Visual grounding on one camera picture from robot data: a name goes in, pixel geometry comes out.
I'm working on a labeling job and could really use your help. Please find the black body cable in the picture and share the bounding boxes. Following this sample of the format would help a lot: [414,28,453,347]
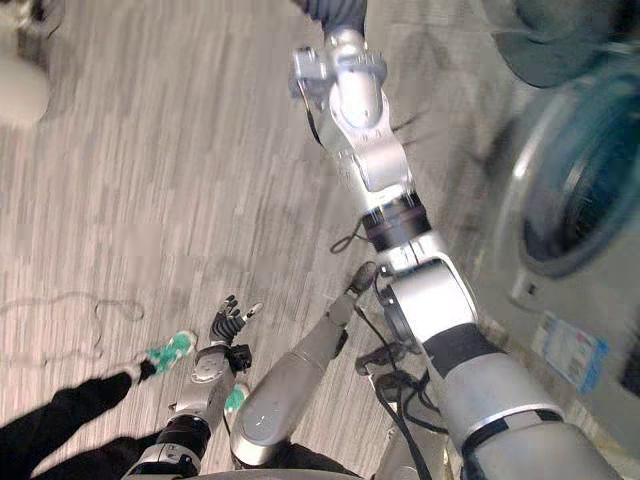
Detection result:
[372,369,452,480]

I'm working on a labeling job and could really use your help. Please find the robot left leg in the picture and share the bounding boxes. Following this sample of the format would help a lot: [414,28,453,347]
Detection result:
[228,260,379,469]

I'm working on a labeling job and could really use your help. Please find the person's leg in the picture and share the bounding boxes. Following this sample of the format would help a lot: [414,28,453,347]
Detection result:
[0,329,198,469]
[44,382,251,480]

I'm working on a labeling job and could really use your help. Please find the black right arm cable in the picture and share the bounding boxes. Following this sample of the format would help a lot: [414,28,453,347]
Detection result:
[297,79,371,254]

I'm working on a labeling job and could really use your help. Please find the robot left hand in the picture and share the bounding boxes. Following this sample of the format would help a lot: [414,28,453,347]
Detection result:
[208,294,264,346]

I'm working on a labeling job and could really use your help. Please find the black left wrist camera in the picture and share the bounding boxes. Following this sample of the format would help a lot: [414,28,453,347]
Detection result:
[228,343,254,374]

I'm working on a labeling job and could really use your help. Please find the blue energy label sticker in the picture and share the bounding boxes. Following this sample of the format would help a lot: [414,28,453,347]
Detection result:
[541,311,609,397]

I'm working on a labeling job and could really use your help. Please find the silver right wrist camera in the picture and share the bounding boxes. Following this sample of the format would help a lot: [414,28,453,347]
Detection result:
[292,46,332,97]

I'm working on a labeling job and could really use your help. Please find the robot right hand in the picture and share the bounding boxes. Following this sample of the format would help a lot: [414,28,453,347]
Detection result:
[292,0,369,34]

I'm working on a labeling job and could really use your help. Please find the silver front-load washing machine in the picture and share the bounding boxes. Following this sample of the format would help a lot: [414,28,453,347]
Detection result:
[474,0,640,454]

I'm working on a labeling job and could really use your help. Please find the thin grey floor cable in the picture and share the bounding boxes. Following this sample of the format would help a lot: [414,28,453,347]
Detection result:
[0,291,146,362]

